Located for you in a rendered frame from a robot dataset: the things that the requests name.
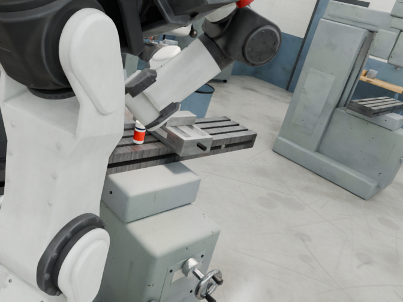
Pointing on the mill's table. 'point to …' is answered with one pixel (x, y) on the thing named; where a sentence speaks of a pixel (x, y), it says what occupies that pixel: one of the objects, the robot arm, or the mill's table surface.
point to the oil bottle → (138, 133)
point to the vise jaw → (181, 118)
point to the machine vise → (183, 138)
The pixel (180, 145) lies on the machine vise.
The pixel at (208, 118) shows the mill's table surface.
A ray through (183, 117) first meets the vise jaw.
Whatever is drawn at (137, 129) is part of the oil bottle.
